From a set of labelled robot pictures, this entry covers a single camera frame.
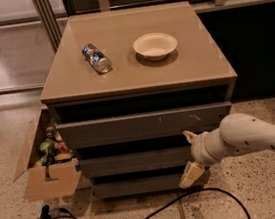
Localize grey drawer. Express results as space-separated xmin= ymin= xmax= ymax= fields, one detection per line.
xmin=57 ymin=102 xmax=232 ymax=149
xmin=92 ymin=174 xmax=182 ymax=199
xmin=80 ymin=146 xmax=193 ymax=178

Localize white paper bowl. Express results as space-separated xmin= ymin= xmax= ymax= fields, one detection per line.
xmin=133 ymin=32 xmax=177 ymax=61

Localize grey top drawer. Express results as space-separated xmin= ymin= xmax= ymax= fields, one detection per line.
xmin=57 ymin=102 xmax=232 ymax=149

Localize grey drawer cabinet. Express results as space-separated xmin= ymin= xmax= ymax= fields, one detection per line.
xmin=29 ymin=0 xmax=252 ymax=207

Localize grey bottom drawer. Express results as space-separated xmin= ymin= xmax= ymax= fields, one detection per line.
xmin=92 ymin=174 xmax=182 ymax=199

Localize blue silver soda can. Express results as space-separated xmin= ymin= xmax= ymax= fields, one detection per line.
xmin=81 ymin=43 xmax=112 ymax=74

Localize toy food items in box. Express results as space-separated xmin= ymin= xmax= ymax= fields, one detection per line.
xmin=33 ymin=126 xmax=74 ymax=167

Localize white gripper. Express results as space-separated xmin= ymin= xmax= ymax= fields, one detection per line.
xmin=179 ymin=129 xmax=223 ymax=189

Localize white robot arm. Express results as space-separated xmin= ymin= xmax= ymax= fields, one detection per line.
xmin=180 ymin=113 xmax=275 ymax=189

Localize thick black cable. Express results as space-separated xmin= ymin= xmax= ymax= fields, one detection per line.
xmin=118 ymin=182 xmax=253 ymax=219

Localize cardboard box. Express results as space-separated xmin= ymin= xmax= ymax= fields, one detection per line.
xmin=13 ymin=108 xmax=82 ymax=202

